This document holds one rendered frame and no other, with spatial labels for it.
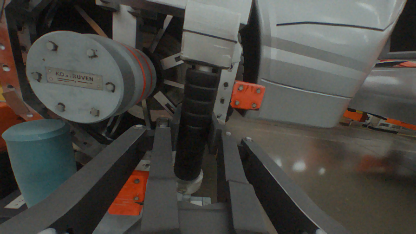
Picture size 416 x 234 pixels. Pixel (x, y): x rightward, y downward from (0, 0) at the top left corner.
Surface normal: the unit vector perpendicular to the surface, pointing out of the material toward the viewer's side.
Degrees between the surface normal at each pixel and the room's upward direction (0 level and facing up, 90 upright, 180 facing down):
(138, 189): 90
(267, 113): 90
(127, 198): 90
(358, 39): 90
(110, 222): 0
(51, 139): 102
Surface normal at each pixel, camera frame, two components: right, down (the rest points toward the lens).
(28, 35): 0.11, 0.33
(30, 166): 0.43, 0.32
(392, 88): -0.96, -0.16
